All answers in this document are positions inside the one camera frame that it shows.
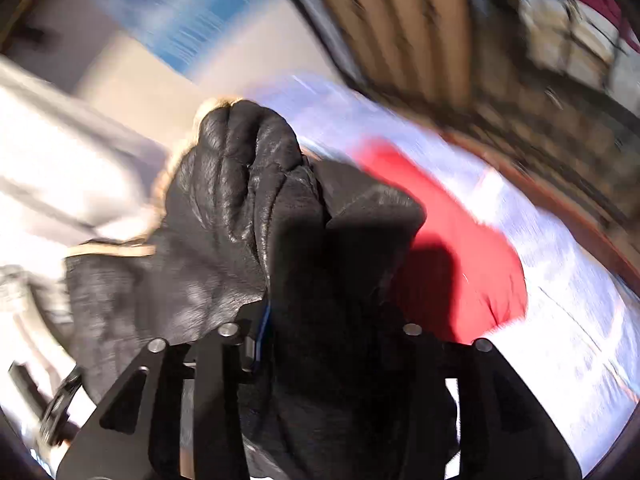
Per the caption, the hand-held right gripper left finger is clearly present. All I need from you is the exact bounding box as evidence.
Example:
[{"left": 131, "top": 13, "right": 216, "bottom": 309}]
[{"left": 56, "top": 304, "right": 272, "bottom": 480}]

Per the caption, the metal headboard with wooden slats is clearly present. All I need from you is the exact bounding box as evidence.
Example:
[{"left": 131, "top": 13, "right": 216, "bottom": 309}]
[{"left": 300, "top": 0, "right": 640, "bottom": 233}]

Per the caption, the black quilted jacket beige trim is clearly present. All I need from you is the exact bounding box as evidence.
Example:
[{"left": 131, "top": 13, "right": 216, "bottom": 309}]
[{"left": 64, "top": 99, "right": 461, "bottom": 480}]

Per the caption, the blue wall poster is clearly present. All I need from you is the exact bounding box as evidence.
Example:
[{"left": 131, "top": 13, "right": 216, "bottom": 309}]
[{"left": 92, "top": 0, "right": 313, "bottom": 78}]

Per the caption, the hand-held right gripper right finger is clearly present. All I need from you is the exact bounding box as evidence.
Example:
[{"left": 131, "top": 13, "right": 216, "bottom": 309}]
[{"left": 400, "top": 322, "right": 583, "bottom": 480}]

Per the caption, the light blue striped bed sheet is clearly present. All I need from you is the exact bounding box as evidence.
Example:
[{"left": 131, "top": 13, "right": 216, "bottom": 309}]
[{"left": 250, "top": 74, "right": 640, "bottom": 471}]

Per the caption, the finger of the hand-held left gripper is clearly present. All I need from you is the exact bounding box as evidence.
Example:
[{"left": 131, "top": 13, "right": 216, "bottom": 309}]
[
  {"left": 39, "top": 366, "right": 85, "bottom": 447},
  {"left": 9, "top": 363, "right": 41, "bottom": 413}
]

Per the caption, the red garment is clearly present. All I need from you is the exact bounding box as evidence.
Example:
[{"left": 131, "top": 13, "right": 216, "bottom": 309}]
[{"left": 347, "top": 137, "right": 530, "bottom": 346}]

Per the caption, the red and white cloth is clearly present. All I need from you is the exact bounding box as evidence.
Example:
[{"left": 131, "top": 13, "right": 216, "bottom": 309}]
[{"left": 517, "top": 0, "right": 640, "bottom": 91}]

